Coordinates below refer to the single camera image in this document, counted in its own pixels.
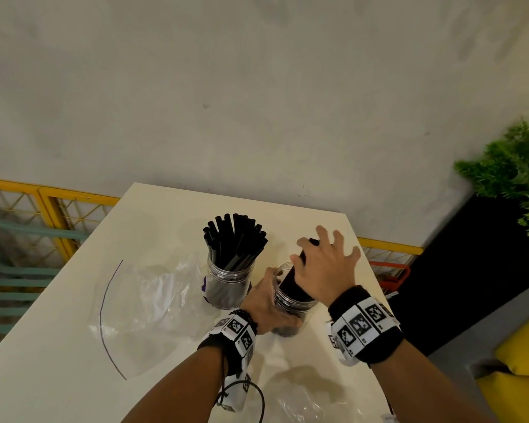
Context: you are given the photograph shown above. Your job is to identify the person's right hand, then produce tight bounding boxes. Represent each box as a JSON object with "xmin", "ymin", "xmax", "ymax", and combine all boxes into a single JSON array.
[{"xmin": 289, "ymin": 225, "xmax": 361, "ymax": 309}]

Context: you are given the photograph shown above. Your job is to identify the person's left hand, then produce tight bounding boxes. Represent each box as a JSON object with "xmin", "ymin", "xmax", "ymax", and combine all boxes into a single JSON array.
[{"xmin": 240, "ymin": 267, "xmax": 303, "ymax": 335}]

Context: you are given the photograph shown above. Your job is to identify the plain clear plastic jar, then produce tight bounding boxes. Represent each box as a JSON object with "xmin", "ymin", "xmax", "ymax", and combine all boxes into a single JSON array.
[{"xmin": 271, "ymin": 261, "xmax": 320, "ymax": 338}]

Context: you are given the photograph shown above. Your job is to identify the bundle of black straws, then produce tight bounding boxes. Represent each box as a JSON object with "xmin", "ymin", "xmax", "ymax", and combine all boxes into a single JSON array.
[
  {"xmin": 202, "ymin": 213, "xmax": 269, "ymax": 309},
  {"xmin": 278, "ymin": 237, "xmax": 320, "ymax": 338}
]

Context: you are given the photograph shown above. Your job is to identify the clear jar with blue label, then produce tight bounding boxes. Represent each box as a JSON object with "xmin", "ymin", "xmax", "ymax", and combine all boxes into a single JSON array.
[{"xmin": 202, "ymin": 255, "xmax": 255, "ymax": 310}]

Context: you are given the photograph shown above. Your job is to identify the person's right forearm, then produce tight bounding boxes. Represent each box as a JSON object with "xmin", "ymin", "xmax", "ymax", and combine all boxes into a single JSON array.
[{"xmin": 370, "ymin": 338, "xmax": 497, "ymax": 423}]

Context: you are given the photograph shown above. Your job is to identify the person's left forearm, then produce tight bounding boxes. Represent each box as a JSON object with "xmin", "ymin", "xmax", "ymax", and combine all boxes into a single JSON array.
[{"xmin": 121, "ymin": 345, "xmax": 226, "ymax": 423}]

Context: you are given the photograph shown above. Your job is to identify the left black marker wristband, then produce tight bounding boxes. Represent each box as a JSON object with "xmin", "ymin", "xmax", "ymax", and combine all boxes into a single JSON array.
[{"xmin": 197, "ymin": 308, "xmax": 259, "ymax": 380}]

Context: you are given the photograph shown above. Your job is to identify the black marker wristband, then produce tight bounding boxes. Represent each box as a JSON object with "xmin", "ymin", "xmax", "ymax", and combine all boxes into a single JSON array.
[
  {"xmin": 327, "ymin": 285, "xmax": 404, "ymax": 366},
  {"xmin": 197, "ymin": 308, "xmax": 259, "ymax": 380}
]

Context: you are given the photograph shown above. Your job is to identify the right black marker wristband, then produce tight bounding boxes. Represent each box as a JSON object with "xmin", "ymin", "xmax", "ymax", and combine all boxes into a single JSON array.
[{"xmin": 327, "ymin": 285, "xmax": 404, "ymax": 366}]

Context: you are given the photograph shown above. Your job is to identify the black planter box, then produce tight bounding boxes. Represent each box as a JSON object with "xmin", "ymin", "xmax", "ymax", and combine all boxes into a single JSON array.
[{"xmin": 387, "ymin": 193, "xmax": 529, "ymax": 357}]

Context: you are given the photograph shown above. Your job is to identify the green leafy plant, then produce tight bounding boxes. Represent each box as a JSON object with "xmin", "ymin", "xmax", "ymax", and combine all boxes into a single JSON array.
[{"xmin": 454, "ymin": 120, "xmax": 529, "ymax": 241}]

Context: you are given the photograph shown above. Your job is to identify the yellow sofa seat cushion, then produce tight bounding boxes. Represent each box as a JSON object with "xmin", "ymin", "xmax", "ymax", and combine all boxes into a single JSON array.
[{"xmin": 476, "ymin": 372, "xmax": 529, "ymax": 423}]

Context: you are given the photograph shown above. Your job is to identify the yellow metal mesh fence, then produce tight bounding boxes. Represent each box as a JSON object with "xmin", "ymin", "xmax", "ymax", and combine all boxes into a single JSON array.
[{"xmin": 0, "ymin": 177, "xmax": 424, "ymax": 278}]

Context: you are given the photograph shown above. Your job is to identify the stack of green metal chairs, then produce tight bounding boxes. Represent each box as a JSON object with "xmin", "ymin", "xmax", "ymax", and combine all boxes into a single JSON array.
[{"xmin": 0, "ymin": 211, "xmax": 89, "ymax": 362}]

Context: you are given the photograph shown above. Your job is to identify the black bead bracelet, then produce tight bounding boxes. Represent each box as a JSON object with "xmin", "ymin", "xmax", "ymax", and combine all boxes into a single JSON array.
[{"xmin": 229, "ymin": 308, "xmax": 259, "ymax": 335}]

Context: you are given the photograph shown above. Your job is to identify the red metal frame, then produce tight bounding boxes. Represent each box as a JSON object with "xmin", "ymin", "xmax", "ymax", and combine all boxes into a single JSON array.
[{"xmin": 369, "ymin": 261, "xmax": 411, "ymax": 296}]

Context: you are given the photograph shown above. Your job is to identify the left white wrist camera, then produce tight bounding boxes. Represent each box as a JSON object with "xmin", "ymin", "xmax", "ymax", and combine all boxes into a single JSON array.
[{"xmin": 218, "ymin": 372, "xmax": 253, "ymax": 414}]

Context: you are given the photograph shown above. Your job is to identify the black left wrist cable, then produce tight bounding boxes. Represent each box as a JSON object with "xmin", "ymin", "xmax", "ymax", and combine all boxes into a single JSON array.
[{"xmin": 213, "ymin": 347, "xmax": 265, "ymax": 423}]

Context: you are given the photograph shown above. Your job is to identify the grey sofa frame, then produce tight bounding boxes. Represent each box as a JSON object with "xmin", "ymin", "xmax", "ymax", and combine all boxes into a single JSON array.
[{"xmin": 427, "ymin": 277, "xmax": 529, "ymax": 392}]

